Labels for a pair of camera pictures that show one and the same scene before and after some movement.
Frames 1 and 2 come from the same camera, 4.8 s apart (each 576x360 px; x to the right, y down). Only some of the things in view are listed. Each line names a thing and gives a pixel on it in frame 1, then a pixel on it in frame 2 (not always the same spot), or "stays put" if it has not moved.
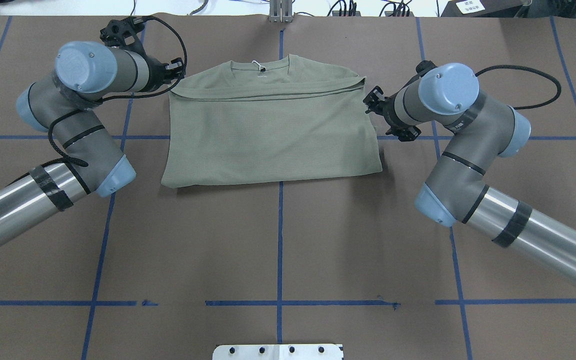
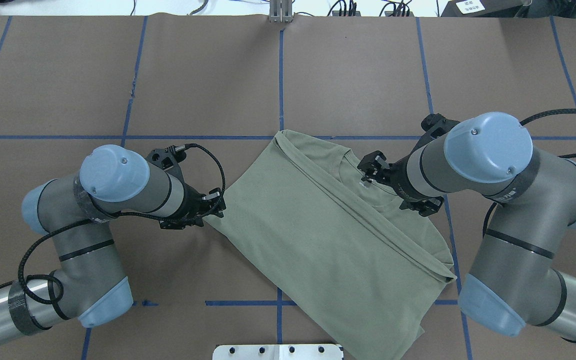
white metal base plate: [277, 352] stays put
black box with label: [482, 8] stays put
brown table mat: [151, 273] stays put
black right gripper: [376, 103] -> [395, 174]
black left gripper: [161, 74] -> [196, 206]
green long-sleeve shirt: [268, 117] -> [350, 256]
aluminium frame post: [280, 11] stays put
